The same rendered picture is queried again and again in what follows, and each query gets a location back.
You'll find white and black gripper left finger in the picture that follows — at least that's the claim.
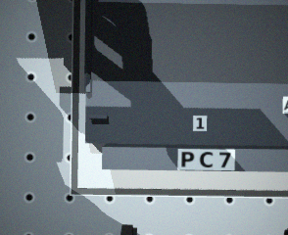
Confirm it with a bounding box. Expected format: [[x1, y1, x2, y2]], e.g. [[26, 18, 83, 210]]
[[120, 224, 137, 235]]

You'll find grey perforated base plate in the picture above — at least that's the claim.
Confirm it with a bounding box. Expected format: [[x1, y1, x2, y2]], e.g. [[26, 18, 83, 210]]
[[0, 0, 288, 235]]

